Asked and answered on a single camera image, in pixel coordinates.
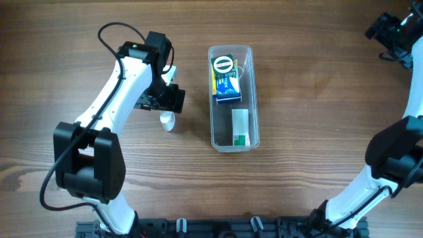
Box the white spray bottle clear cap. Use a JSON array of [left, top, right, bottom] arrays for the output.
[[160, 111, 176, 132]]

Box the blue yellow lozenge box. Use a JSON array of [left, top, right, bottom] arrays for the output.
[[211, 59, 241, 99]]

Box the white green medicine box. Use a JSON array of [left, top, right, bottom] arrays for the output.
[[232, 109, 250, 146]]

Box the white blue plaster box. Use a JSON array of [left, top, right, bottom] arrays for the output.
[[216, 95, 242, 104]]

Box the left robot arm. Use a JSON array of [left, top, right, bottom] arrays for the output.
[[45, 40, 185, 237]]

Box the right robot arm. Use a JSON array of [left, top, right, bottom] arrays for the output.
[[305, 13, 422, 237]]

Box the clear plastic container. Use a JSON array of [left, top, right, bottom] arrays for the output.
[[208, 45, 260, 152]]

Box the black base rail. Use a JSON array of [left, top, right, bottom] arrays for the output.
[[75, 216, 369, 238]]

